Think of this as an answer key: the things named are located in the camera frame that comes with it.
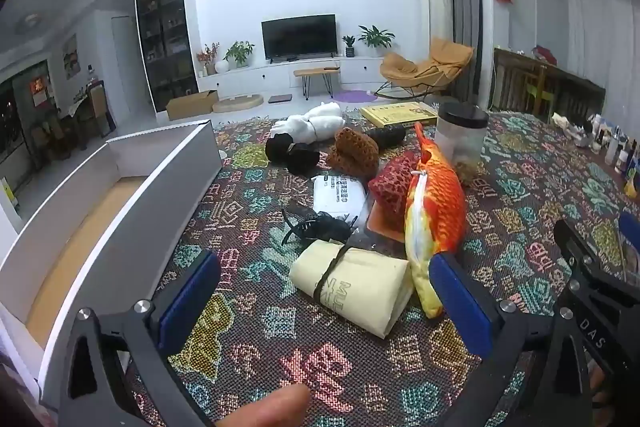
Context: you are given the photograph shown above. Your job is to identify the white standing air conditioner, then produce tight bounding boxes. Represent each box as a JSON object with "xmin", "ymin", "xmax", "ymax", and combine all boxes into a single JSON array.
[{"xmin": 417, "ymin": 0, "xmax": 455, "ymax": 58}]

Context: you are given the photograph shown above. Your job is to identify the white open box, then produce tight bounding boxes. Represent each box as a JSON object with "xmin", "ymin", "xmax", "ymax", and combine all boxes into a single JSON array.
[{"xmin": 0, "ymin": 119, "xmax": 223, "ymax": 413}]

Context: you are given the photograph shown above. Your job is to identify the white plastic packet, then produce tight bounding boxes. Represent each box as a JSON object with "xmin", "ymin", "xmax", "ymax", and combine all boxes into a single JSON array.
[{"xmin": 312, "ymin": 173, "xmax": 368, "ymax": 220}]

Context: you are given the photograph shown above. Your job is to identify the bushy green potted plant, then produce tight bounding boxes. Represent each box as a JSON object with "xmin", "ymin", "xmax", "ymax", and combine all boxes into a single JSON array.
[{"xmin": 223, "ymin": 40, "xmax": 256, "ymax": 68}]

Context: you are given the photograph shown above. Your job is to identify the group of small bottles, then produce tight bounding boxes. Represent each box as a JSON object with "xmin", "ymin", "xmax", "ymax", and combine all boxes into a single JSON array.
[{"xmin": 550, "ymin": 112, "xmax": 640, "ymax": 200}]

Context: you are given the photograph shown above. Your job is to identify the purple floor mat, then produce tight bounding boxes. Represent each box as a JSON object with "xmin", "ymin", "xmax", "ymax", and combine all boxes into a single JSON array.
[{"xmin": 331, "ymin": 89, "xmax": 377, "ymax": 104}]

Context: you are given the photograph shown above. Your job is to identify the brown cardboard box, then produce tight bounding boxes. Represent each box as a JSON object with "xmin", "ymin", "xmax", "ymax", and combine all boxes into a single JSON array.
[{"xmin": 165, "ymin": 90, "xmax": 220, "ymax": 122}]

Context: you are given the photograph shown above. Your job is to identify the white television cabinet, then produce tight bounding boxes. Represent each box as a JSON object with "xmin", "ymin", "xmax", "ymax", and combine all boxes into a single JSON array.
[{"xmin": 197, "ymin": 54, "xmax": 401, "ymax": 100}]

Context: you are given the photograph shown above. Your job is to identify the orange rocking chair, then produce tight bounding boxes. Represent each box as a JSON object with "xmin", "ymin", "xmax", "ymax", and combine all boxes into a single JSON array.
[{"xmin": 374, "ymin": 38, "xmax": 475, "ymax": 100}]

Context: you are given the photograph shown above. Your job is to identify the round floor cushion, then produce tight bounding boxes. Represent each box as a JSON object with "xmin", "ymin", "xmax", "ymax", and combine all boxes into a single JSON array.
[{"xmin": 212, "ymin": 93, "xmax": 264, "ymax": 113}]

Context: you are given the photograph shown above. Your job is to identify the dark wooden sideboard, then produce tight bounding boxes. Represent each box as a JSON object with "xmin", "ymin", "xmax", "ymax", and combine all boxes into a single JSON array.
[{"xmin": 492, "ymin": 47, "xmax": 606, "ymax": 122}]

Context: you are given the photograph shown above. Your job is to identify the cream folded cloth with band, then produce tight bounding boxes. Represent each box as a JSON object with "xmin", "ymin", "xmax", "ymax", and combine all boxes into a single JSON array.
[{"xmin": 289, "ymin": 239, "xmax": 416, "ymax": 339}]

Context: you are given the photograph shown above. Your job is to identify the black hair claw clip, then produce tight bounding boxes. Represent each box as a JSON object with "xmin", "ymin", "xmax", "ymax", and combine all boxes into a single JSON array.
[{"xmin": 281, "ymin": 207, "xmax": 358, "ymax": 248}]

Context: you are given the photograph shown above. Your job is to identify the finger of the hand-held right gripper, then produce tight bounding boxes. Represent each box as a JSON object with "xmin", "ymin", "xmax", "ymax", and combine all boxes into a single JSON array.
[
  {"xmin": 554, "ymin": 219, "xmax": 608, "ymax": 280},
  {"xmin": 618, "ymin": 211, "xmax": 640, "ymax": 280}
]

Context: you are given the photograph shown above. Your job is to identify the black flat television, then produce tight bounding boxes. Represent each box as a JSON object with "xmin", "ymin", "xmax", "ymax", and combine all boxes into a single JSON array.
[{"xmin": 261, "ymin": 14, "xmax": 337, "ymax": 60}]

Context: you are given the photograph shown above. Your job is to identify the dark dining chair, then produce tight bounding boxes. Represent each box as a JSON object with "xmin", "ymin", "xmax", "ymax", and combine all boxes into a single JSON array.
[{"xmin": 86, "ymin": 80, "xmax": 112, "ymax": 138}]

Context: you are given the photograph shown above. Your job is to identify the orange fish plush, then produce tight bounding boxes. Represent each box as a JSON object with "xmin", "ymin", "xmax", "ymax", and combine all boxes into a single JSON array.
[{"xmin": 404, "ymin": 123, "xmax": 468, "ymax": 319}]

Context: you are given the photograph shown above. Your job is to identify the small wooden bench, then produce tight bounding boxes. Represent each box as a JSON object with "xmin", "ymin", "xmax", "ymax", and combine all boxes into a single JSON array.
[{"xmin": 293, "ymin": 66, "xmax": 342, "ymax": 100}]

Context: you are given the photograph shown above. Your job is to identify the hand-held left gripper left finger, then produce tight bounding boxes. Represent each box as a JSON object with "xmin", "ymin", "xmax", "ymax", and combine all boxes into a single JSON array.
[{"xmin": 59, "ymin": 249, "xmax": 223, "ymax": 427}]

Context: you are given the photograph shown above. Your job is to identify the white fluffy plush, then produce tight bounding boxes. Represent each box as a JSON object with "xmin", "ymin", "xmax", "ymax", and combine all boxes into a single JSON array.
[{"xmin": 286, "ymin": 102, "xmax": 346, "ymax": 144}]

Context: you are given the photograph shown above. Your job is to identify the brown knit cloth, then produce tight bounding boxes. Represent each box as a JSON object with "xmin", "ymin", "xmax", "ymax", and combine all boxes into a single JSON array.
[{"xmin": 326, "ymin": 127, "xmax": 381, "ymax": 182}]

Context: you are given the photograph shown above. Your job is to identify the black fluffy plush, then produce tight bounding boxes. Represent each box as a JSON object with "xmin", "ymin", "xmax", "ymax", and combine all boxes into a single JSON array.
[
  {"xmin": 265, "ymin": 133, "xmax": 297, "ymax": 165},
  {"xmin": 286, "ymin": 143, "xmax": 321, "ymax": 178}
]

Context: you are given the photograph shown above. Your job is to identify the person's left hand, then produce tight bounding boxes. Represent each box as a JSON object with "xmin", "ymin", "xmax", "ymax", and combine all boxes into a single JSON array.
[{"xmin": 215, "ymin": 383, "xmax": 312, "ymax": 427}]

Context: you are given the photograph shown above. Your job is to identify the red patterned cloth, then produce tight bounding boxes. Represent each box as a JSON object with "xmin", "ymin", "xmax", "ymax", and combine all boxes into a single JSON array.
[{"xmin": 368, "ymin": 151, "xmax": 420, "ymax": 214}]

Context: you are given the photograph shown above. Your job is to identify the black glass display cabinet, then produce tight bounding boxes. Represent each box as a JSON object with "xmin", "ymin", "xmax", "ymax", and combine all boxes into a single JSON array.
[{"xmin": 134, "ymin": 0, "xmax": 200, "ymax": 114}]

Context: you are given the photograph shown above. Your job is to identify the green chair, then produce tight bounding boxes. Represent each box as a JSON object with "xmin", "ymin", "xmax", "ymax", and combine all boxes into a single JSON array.
[{"xmin": 522, "ymin": 72, "xmax": 556, "ymax": 115}]

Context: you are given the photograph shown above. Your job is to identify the large green potted plant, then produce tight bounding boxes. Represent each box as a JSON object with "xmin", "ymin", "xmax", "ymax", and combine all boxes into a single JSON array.
[{"xmin": 358, "ymin": 25, "xmax": 396, "ymax": 58}]

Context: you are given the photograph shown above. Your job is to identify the clear jar with black lid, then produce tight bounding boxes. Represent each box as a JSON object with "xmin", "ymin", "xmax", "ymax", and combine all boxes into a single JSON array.
[{"xmin": 434, "ymin": 102, "xmax": 490, "ymax": 188}]

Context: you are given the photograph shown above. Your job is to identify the red flowers in vase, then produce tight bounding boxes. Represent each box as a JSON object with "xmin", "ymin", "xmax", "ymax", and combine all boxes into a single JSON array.
[{"xmin": 196, "ymin": 43, "xmax": 221, "ymax": 76}]

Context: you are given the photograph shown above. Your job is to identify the framed wall picture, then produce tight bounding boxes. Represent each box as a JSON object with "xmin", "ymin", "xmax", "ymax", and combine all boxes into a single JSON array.
[{"xmin": 62, "ymin": 33, "xmax": 82, "ymax": 81}]

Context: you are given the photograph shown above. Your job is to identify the flat yellow box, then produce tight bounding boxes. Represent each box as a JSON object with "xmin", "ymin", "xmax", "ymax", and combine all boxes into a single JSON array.
[{"xmin": 360, "ymin": 102, "xmax": 438, "ymax": 128}]

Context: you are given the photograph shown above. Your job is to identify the patterned woven tablecloth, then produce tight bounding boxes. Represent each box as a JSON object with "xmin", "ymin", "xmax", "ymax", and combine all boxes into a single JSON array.
[{"xmin": 125, "ymin": 109, "xmax": 640, "ymax": 427}]

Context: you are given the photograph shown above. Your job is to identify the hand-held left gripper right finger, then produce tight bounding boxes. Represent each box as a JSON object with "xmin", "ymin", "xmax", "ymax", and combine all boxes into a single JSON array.
[{"xmin": 429, "ymin": 252, "xmax": 590, "ymax": 427}]

